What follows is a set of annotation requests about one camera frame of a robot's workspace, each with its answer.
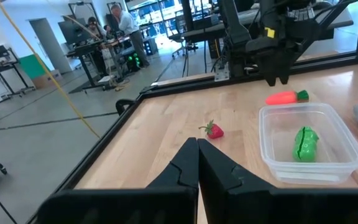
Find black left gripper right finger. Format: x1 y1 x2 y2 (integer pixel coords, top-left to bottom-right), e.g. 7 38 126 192
197 139 358 224

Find yellow hanging rope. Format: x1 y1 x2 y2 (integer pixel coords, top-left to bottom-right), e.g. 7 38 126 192
0 0 102 140

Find black long desk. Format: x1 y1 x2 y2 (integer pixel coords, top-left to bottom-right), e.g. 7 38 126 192
169 7 354 45

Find computer tower with green lights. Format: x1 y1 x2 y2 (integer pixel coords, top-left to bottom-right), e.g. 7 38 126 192
125 50 143 73

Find black office desk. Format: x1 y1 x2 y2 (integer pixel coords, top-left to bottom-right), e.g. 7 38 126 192
66 36 127 91

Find silver metal bracket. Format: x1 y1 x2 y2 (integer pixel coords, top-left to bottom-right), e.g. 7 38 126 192
214 63 231 82

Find orange toy carrot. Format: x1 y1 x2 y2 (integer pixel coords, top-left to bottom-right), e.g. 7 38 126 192
265 90 310 106

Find red toy strawberry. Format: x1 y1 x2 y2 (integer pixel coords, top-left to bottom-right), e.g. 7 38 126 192
198 119 225 140

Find black table frame rail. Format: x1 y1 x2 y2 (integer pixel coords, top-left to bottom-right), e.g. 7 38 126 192
26 51 358 224

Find green toy pepper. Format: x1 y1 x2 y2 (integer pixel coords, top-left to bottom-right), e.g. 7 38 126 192
292 126 320 163

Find clear plastic tupperware container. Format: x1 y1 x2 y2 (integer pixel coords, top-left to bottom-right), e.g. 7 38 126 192
259 102 358 185

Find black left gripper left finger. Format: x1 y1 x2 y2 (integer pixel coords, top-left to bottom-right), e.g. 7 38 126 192
35 137 200 224

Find person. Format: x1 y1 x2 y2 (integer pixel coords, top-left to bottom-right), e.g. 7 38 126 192
87 16 107 40
110 3 151 68

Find black desk monitor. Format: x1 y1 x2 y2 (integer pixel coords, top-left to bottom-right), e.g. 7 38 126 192
57 17 90 46

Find brown cardboard box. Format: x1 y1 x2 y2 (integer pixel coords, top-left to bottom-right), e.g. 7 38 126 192
31 68 63 90

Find grey door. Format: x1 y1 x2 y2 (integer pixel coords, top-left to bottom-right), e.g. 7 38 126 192
29 17 73 75

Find black office chair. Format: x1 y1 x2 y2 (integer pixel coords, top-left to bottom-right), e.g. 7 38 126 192
168 15 199 60

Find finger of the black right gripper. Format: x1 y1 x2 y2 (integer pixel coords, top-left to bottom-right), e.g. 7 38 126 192
257 57 277 87
277 57 295 85

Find black cable loop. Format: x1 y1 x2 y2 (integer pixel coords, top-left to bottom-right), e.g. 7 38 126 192
115 98 135 116

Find green wall panel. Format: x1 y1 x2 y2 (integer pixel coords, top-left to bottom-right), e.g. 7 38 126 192
18 53 55 80

